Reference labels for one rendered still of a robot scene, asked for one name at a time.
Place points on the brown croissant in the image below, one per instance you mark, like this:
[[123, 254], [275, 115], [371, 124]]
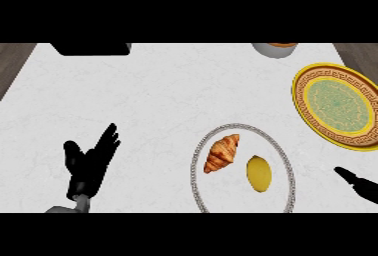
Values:
[[222, 152]]

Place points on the grey cup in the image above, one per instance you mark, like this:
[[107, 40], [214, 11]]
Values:
[[275, 50]]

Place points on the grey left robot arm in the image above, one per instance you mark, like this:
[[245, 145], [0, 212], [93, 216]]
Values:
[[78, 205]]

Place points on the yellow lemon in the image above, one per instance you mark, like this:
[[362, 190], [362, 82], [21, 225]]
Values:
[[259, 173]]

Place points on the black appliance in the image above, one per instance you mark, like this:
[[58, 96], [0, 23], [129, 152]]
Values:
[[90, 48]]

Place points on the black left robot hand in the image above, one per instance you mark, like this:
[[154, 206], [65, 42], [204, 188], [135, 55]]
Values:
[[89, 165]]

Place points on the yellow green patterned plate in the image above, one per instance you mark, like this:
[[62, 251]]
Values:
[[337, 105]]

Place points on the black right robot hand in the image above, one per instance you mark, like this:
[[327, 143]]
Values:
[[362, 186]]

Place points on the white round beaded placemat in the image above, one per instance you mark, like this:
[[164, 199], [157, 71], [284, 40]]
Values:
[[231, 190]]

